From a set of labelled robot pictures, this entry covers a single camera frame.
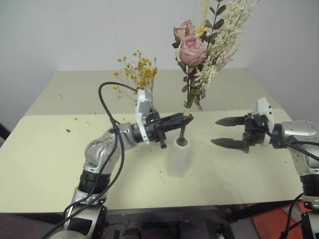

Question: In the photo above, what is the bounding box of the dark rounded shape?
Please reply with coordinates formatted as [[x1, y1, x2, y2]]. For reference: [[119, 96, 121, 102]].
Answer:
[[119, 226, 143, 239]]

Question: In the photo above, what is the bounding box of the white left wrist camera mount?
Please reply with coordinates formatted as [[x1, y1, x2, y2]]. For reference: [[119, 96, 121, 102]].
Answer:
[[134, 89, 155, 145]]

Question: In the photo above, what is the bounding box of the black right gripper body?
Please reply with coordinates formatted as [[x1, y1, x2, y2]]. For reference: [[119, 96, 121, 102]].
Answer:
[[242, 112, 265, 153]]

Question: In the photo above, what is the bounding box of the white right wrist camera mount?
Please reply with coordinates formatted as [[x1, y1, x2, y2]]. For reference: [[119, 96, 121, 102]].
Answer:
[[250, 97, 275, 147]]

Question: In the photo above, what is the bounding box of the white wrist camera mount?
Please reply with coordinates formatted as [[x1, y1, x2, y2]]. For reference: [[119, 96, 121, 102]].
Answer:
[[134, 89, 155, 145], [250, 97, 275, 147]]

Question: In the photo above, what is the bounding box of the red floor mat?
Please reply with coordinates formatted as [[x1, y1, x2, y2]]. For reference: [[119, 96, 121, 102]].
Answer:
[[250, 203, 309, 239]]

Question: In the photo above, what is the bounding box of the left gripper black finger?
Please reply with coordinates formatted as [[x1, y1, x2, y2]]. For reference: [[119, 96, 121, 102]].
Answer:
[[160, 112, 194, 124], [159, 119, 192, 134]]

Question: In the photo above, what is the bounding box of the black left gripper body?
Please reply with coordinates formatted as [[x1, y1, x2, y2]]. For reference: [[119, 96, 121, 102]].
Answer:
[[146, 111, 167, 149]]

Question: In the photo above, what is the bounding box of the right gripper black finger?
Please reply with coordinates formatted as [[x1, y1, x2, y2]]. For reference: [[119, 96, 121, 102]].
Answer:
[[215, 116, 247, 127], [210, 138, 250, 153]]

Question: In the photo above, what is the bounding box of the black furniture piece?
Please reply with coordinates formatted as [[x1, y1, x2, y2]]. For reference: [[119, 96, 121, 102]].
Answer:
[[0, 121, 12, 148]]

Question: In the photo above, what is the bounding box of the yellow dried flower bouquet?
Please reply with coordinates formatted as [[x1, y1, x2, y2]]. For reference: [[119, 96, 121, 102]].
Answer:
[[112, 49, 158, 105]]

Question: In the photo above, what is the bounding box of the white translucent vase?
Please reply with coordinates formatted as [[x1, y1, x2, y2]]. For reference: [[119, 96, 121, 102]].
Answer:
[[164, 136, 192, 177]]

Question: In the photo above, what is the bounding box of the pink rose dried bouquet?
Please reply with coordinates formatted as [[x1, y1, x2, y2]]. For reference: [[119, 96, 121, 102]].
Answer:
[[171, 0, 261, 145]]

